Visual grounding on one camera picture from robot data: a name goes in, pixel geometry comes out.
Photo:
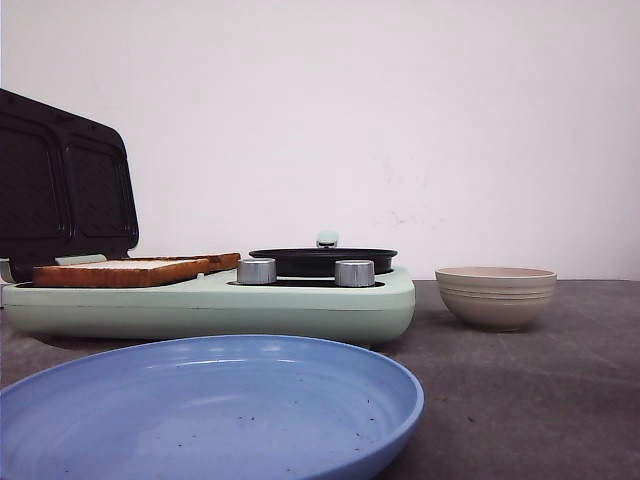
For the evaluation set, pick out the mint green hinged lid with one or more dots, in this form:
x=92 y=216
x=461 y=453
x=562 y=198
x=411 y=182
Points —
x=66 y=189

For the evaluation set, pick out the left silver control knob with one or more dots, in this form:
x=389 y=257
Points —
x=256 y=271

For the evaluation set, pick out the mint green breakfast maker base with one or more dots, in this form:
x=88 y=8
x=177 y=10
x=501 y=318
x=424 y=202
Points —
x=216 y=304

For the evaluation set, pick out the black round frying pan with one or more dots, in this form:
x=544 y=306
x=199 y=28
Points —
x=319 y=261

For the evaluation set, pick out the silver control knob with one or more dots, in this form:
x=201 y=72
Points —
x=256 y=271
x=354 y=273

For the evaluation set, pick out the grey table cloth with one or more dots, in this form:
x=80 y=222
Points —
x=559 y=400

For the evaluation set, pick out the white bread slice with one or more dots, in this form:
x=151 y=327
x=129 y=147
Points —
x=220 y=262
x=119 y=273

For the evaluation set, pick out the blue plastic plate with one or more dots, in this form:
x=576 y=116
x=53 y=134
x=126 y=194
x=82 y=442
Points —
x=222 y=407

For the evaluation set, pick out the beige ribbed bowl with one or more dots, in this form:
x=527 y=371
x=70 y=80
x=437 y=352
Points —
x=496 y=298

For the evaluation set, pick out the right silver control knob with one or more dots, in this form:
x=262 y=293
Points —
x=354 y=273

